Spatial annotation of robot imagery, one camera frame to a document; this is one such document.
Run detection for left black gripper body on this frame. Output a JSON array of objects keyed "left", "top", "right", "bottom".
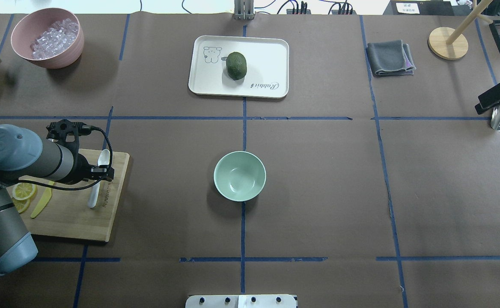
[{"left": 46, "top": 119, "right": 92, "bottom": 184}]

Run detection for white plastic spoon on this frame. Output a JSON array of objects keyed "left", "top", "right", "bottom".
[{"left": 87, "top": 149, "right": 111, "bottom": 208}]

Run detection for green bowl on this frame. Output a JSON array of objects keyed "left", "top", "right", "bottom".
[{"left": 213, "top": 151, "right": 267, "bottom": 201}]

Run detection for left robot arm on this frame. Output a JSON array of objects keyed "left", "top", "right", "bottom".
[{"left": 0, "top": 119, "right": 114, "bottom": 277}]

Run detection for pink bowl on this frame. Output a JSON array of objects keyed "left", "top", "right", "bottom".
[{"left": 11, "top": 8, "right": 84, "bottom": 69}]

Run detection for bamboo cutting board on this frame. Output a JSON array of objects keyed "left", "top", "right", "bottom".
[{"left": 20, "top": 151, "right": 130, "bottom": 242}]

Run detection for yellow plastic knife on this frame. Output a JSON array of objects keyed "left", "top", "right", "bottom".
[{"left": 30, "top": 181, "right": 56, "bottom": 219}]

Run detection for wooden mug tree stand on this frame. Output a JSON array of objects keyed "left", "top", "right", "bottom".
[{"left": 428, "top": 0, "right": 493, "bottom": 60}]

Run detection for upper lemon slice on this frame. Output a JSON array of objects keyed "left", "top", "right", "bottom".
[{"left": 12, "top": 183, "right": 37, "bottom": 201}]

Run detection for lemon slice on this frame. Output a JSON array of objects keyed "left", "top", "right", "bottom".
[
  {"left": 12, "top": 183, "right": 37, "bottom": 201},
  {"left": 11, "top": 197, "right": 31, "bottom": 213}
]

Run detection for lower lemon slice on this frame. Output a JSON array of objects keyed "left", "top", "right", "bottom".
[{"left": 11, "top": 197, "right": 31, "bottom": 213}]

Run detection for clear ice cubes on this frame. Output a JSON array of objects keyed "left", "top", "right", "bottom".
[{"left": 30, "top": 18, "right": 80, "bottom": 60}]

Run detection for black box with label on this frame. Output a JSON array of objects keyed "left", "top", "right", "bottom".
[{"left": 383, "top": 0, "right": 454, "bottom": 16}]

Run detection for grey folded cloth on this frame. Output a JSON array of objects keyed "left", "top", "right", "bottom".
[{"left": 366, "top": 40, "right": 416, "bottom": 77}]

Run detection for green avocado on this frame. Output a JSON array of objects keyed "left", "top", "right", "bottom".
[{"left": 225, "top": 51, "right": 247, "bottom": 80}]

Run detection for white rabbit tray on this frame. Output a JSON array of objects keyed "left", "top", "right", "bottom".
[{"left": 188, "top": 36, "right": 289, "bottom": 99}]

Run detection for black power strip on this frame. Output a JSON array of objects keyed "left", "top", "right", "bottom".
[{"left": 284, "top": 0, "right": 357, "bottom": 15}]

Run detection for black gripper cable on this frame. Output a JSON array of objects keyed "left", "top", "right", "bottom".
[{"left": 17, "top": 125, "right": 113, "bottom": 191}]

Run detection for white pillar base plate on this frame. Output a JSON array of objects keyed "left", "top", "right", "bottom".
[{"left": 185, "top": 294, "right": 298, "bottom": 308}]

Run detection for aluminium frame post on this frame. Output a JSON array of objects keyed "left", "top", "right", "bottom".
[{"left": 234, "top": 0, "right": 256, "bottom": 20}]

